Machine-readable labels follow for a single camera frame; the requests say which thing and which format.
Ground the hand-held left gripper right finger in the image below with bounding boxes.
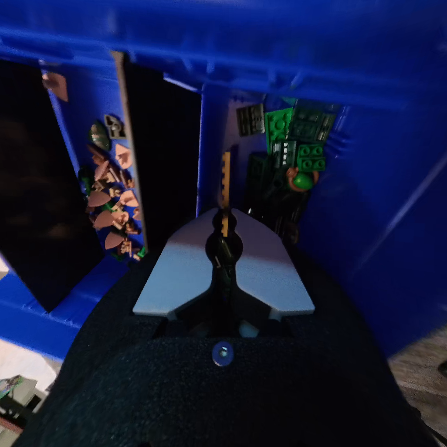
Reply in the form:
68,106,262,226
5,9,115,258
229,208,315,320

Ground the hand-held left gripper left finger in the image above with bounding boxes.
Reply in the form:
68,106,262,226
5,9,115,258
133,208,224,318

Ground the pile of tan brick pieces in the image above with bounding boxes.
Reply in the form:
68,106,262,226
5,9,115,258
78,114,149,264

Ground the tan long brick plate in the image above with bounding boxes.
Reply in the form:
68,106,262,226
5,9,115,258
220,149,232,241

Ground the blue plastic bin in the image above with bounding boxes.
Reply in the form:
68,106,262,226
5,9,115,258
0,0,447,364

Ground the black bin divider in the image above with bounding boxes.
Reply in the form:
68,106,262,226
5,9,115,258
0,58,107,313
115,53,204,257

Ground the pile of green bricks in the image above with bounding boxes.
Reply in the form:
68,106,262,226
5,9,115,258
236,100,344,245

